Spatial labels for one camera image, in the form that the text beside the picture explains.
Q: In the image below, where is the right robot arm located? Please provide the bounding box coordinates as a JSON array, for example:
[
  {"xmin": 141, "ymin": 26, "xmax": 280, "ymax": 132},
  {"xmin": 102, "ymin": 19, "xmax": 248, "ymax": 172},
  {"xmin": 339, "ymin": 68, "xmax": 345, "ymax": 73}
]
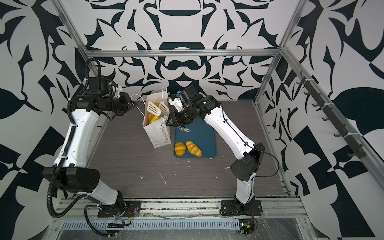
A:
[{"xmin": 145, "ymin": 90, "xmax": 264, "ymax": 206}]

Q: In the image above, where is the teal plastic tray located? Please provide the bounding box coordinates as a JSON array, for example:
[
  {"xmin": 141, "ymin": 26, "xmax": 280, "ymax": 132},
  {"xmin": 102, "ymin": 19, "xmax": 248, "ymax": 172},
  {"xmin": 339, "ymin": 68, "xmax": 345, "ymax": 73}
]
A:
[{"xmin": 175, "ymin": 118, "xmax": 217, "ymax": 159}]

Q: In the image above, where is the black hook rack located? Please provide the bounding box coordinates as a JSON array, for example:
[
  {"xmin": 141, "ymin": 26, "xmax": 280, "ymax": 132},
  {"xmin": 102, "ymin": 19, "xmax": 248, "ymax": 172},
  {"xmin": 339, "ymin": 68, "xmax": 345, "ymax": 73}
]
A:
[{"xmin": 298, "ymin": 76, "xmax": 367, "ymax": 159}]

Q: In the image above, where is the aluminium front rail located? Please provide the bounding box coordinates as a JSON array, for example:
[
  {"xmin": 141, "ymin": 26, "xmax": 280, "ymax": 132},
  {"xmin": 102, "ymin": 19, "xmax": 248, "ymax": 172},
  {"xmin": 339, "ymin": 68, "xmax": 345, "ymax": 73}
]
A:
[{"xmin": 50, "ymin": 196, "xmax": 310, "ymax": 220}]

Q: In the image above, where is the white paper gift bag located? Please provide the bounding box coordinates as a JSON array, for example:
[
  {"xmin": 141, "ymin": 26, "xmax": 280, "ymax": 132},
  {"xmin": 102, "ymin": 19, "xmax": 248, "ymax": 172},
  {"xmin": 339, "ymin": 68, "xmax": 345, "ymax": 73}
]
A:
[{"xmin": 134, "ymin": 90, "xmax": 171, "ymax": 148}]

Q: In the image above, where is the aluminium cage frame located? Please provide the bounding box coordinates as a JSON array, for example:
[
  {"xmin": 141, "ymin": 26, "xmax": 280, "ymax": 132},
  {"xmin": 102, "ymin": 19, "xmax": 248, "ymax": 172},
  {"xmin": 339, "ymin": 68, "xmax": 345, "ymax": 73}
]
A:
[{"xmin": 52, "ymin": 1, "xmax": 384, "ymax": 187}]

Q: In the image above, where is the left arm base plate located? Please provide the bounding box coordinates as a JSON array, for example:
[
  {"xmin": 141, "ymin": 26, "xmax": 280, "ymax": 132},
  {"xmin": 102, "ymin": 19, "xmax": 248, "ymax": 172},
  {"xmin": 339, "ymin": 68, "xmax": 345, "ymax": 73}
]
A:
[{"xmin": 98, "ymin": 201, "xmax": 142, "ymax": 218}]

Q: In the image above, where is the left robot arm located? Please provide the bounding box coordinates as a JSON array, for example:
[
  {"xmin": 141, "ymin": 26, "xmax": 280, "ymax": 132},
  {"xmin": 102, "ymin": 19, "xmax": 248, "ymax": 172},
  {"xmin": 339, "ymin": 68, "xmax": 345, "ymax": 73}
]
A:
[{"xmin": 43, "ymin": 91, "xmax": 136, "ymax": 218}]

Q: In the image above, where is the black corrugated cable conduit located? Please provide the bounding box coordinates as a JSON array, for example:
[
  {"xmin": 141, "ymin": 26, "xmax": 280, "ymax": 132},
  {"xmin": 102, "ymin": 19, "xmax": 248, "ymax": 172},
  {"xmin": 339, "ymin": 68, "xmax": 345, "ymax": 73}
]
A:
[{"xmin": 46, "ymin": 58, "xmax": 103, "ymax": 219}]

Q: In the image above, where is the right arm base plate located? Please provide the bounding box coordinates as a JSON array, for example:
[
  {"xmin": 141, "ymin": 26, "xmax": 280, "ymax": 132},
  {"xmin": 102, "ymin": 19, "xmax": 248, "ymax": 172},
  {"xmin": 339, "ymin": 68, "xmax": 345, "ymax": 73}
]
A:
[{"xmin": 220, "ymin": 199, "xmax": 263, "ymax": 217}]

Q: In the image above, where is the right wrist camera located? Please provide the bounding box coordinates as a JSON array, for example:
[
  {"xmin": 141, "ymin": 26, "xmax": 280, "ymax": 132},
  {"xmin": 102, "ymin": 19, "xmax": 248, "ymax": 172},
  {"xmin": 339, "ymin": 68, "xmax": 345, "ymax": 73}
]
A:
[{"xmin": 168, "ymin": 94, "xmax": 184, "ymax": 112}]

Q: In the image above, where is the small electronics board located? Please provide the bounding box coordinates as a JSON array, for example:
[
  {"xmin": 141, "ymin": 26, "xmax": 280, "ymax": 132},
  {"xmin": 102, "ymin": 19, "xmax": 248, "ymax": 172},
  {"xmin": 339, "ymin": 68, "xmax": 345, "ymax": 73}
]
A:
[{"xmin": 239, "ymin": 219, "xmax": 258, "ymax": 236}]

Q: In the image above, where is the fake croissant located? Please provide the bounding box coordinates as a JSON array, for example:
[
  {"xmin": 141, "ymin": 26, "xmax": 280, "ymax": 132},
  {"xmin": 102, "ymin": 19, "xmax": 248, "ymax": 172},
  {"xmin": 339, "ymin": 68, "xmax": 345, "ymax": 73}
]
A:
[
  {"xmin": 147, "ymin": 102, "xmax": 162, "ymax": 125},
  {"xmin": 186, "ymin": 141, "xmax": 203, "ymax": 158},
  {"xmin": 174, "ymin": 142, "xmax": 187, "ymax": 157}
]

